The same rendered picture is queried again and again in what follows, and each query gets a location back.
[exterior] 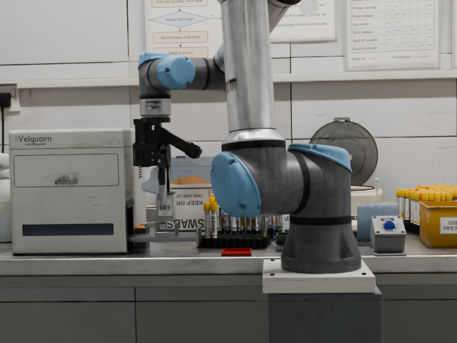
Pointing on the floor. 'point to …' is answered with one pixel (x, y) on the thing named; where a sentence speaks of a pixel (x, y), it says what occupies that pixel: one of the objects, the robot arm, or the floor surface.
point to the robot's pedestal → (326, 317)
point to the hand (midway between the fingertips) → (166, 200)
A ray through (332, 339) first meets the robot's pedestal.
